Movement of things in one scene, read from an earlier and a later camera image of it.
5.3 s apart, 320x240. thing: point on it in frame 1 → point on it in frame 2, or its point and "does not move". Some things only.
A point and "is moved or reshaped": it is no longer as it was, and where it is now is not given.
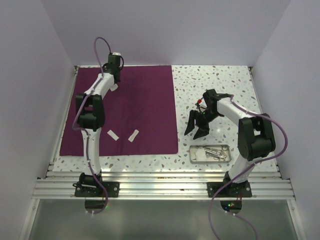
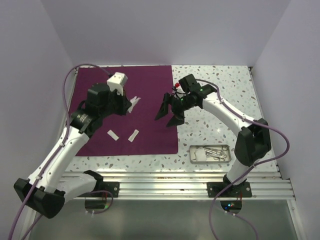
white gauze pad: x=200 y=153 does not move
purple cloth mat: x=139 y=117 does not move
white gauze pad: x=201 y=156 does not move
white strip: x=133 y=136 does not move
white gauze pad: x=114 y=87 is moved or reshaped
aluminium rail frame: x=165 y=185 does not move
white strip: x=112 y=134 does not move
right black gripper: x=203 y=130 → x=165 y=107
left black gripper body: x=119 y=69 → x=112 y=106
